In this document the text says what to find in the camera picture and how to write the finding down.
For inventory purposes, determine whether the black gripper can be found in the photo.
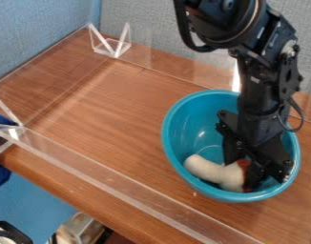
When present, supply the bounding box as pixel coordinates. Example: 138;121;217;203
214;110;295;193

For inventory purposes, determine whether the clear acrylic barrier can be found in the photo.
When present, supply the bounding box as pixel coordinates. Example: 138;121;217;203
86;22;311;126
1;127;262;244

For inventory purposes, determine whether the white brown toy mushroom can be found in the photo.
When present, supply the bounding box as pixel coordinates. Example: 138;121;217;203
184;154;250;193

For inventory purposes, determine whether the clear acrylic front barrier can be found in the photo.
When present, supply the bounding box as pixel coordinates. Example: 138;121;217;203
1;127;262;244

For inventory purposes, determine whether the black white object below table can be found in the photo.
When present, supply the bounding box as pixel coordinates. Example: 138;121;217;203
0;221;33;244

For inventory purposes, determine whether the clear acrylic left bracket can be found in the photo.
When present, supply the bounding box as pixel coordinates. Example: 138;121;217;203
0;99;22;153

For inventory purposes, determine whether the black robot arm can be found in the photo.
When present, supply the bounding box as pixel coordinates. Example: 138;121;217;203
173;0;303;193

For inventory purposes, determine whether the clear acrylic corner bracket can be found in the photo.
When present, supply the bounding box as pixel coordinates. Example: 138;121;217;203
86;23;130;58

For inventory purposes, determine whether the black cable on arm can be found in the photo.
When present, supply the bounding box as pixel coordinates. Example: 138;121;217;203
276;97;305;133

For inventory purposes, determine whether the clear box below table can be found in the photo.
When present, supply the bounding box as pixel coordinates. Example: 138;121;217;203
45;212;104;244

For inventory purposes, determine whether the clear acrylic back barrier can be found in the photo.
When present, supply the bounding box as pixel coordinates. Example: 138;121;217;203
86;22;311;126

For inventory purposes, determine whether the blue plastic bowl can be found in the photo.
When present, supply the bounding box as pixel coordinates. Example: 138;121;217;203
160;90;300;203

